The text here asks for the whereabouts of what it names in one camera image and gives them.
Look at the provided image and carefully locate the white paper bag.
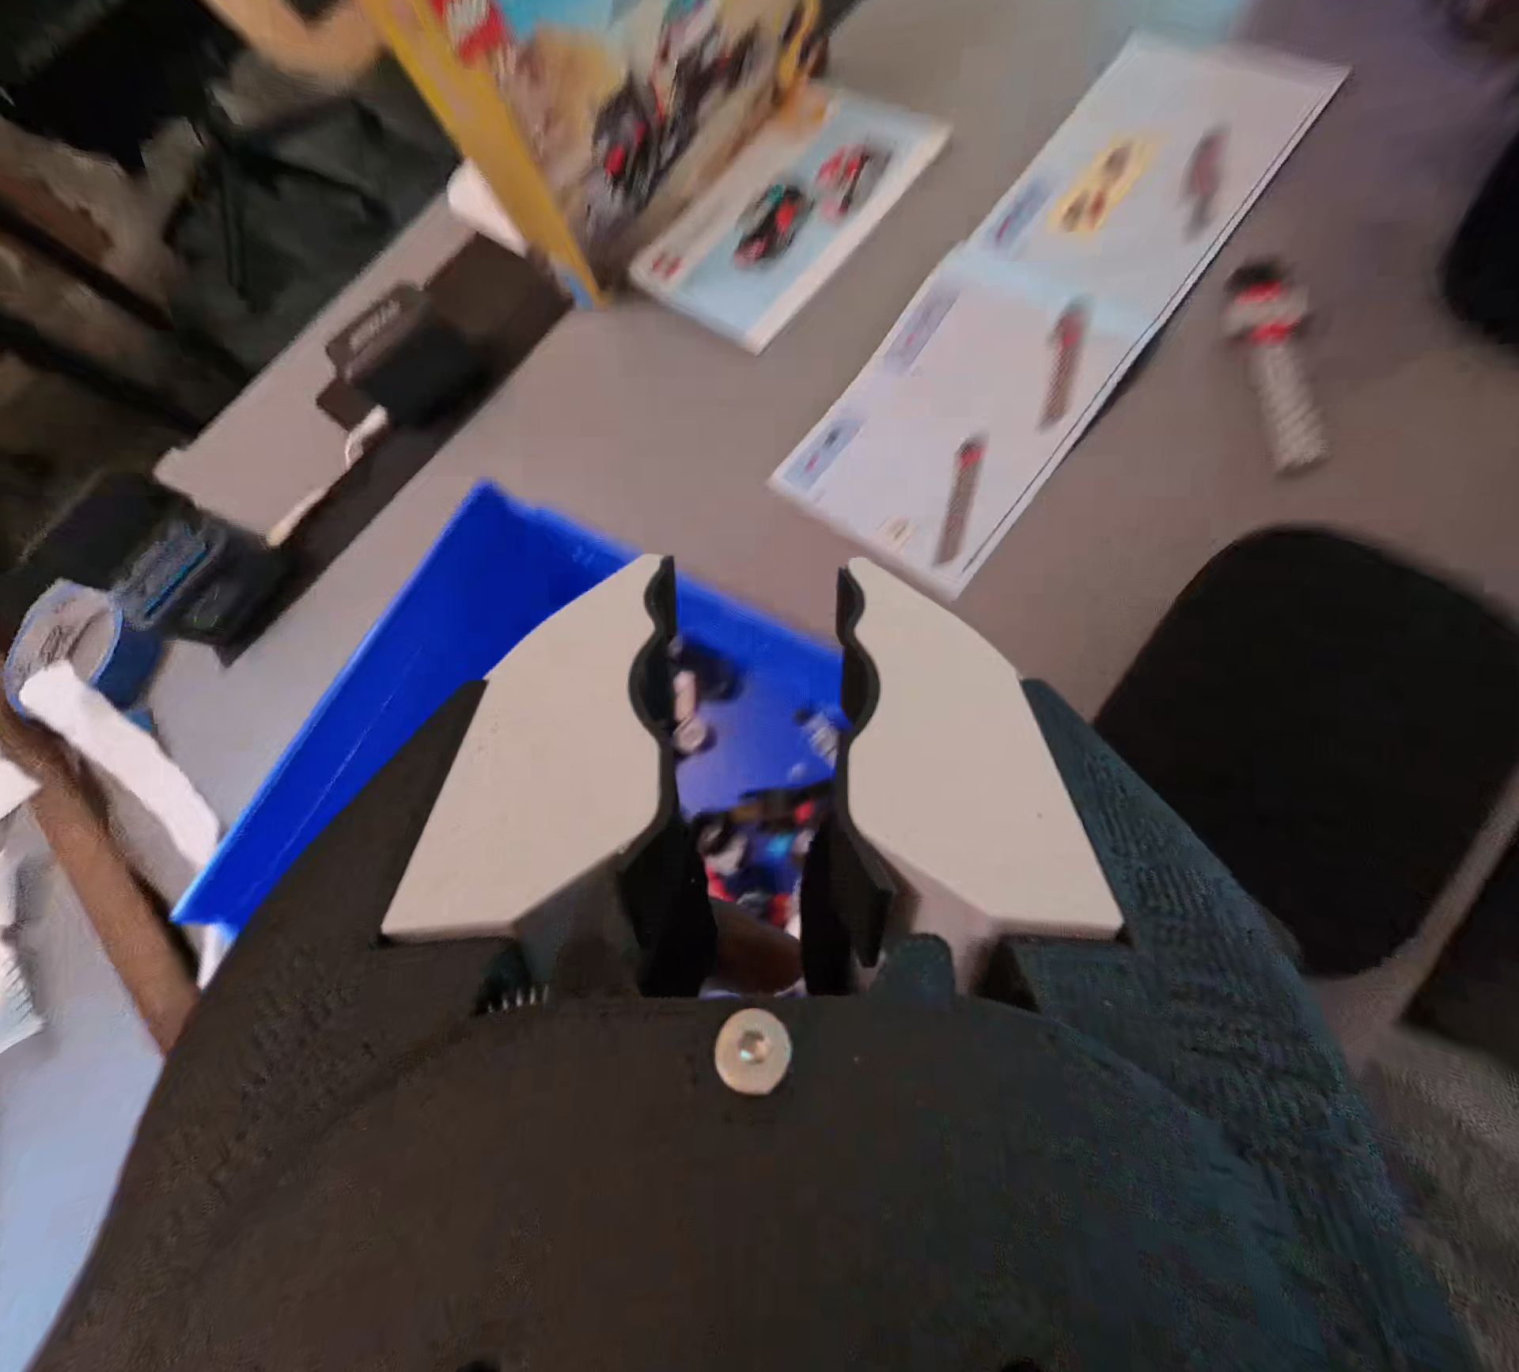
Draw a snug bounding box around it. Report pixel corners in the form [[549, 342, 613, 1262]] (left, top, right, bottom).
[[16, 662, 224, 874]]

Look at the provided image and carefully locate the black hard case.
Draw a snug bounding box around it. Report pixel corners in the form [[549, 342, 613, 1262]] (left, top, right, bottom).
[[70, 494, 300, 667]]

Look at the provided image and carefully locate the blue tape roll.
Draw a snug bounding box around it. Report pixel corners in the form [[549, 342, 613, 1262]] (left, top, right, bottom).
[[3, 576, 162, 714]]

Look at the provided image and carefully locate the red and grey lego assembly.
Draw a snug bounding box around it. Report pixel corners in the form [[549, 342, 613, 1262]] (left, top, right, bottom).
[[1219, 258, 1330, 475]]

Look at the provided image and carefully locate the blue plastic bin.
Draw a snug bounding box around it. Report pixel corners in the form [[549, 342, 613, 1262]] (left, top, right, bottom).
[[171, 479, 846, 998]]

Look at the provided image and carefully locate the closed lego instruction booklet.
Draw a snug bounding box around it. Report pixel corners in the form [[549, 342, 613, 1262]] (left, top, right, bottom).
[[626, 87, 952, 354]]

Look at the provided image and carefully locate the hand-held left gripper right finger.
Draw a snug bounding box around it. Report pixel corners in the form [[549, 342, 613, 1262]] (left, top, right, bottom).
[[801, 556, 1125, 998]]

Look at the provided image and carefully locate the white cable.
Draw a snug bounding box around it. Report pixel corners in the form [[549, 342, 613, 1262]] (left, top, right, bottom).
[[263, 403, 392, 548]]

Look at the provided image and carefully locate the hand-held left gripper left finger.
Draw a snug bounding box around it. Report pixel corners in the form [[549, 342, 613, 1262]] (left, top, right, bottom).
[[379, 553, 718, 998]]

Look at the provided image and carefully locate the open lego instruction booklet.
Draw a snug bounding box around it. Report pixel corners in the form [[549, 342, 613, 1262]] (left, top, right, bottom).
[[769, 30, 1354, 601]]

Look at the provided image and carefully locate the black power adapter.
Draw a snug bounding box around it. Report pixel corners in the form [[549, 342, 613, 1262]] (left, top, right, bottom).
[[317, 282, 490, 432]]

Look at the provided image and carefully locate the yellow and blue lego box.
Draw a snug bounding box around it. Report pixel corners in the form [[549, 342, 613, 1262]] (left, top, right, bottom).
[[344, 0, 834, 312]]

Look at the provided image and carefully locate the pile of lego bricks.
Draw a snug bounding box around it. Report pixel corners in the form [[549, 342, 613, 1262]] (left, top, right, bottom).
[[663, 630, 846, 924]]

